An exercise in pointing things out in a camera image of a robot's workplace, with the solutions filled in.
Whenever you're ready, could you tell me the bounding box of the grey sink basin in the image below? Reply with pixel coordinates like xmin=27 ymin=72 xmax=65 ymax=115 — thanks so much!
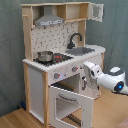
xmin=66 ymin=47 xmax=94 ymax=56

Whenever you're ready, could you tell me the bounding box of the black stovetop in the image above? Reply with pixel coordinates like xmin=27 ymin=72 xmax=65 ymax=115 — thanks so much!
xmin=35 ymin=53 xmax=71 ymax=67

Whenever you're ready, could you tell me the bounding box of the grey fridge door handle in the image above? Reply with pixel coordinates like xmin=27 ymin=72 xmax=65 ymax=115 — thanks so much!
xmin=82 ymin=76 xmax=87 ymax=90

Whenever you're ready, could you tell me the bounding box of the red stove knob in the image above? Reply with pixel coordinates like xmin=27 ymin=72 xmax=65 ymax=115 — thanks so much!
xmin=54 ymin=73 xmax=60 ymax=79
xmin=71 ymin=66 xmax=79 ymax=73

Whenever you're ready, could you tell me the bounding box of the grey range hood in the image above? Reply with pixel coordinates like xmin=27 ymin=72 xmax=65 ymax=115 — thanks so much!
xmin=35 ymin=5 xmax=64 ymax=27

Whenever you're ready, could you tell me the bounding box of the white microwave door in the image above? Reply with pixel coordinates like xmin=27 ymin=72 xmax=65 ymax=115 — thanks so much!
xmin=91 ymin=3 xmax=104 ymax=22

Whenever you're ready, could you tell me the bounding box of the right red stove knob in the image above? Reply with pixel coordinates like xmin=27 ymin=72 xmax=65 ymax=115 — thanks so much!
xmin=71 ymin=66 xmax=79 ymax=73

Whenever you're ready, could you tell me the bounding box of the black faucet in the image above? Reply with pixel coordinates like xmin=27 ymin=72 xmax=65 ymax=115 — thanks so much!
xmin=67 ymin=32 xmax=83 ymax=50

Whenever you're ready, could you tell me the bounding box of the left red stove knob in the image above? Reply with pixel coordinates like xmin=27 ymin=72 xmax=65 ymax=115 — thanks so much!
xmin=54 ymin=73 xmax=60 ymax=79

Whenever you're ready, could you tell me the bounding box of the wooden toy kitchen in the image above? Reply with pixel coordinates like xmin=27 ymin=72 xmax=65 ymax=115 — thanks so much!
xmin=22 ymin=2 xmax=105 ymax=128

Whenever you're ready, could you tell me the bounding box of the silver cooking pot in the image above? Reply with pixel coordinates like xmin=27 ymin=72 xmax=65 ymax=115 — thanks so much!
xmin=38 ymin=51 xmax=53 ymax=62

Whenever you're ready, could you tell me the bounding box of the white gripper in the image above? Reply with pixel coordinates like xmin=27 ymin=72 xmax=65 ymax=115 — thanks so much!
xmin=83 ymin=61 xmax=102 ymax=88

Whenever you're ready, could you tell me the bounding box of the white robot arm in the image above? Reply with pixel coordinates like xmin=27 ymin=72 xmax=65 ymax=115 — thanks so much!
xmin=83 ymin=61 xmax=128 ymax=96

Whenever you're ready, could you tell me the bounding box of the white oven door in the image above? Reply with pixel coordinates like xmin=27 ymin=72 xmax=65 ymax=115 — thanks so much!
xmin=49 ymin=86 xmax=93 ymax=128

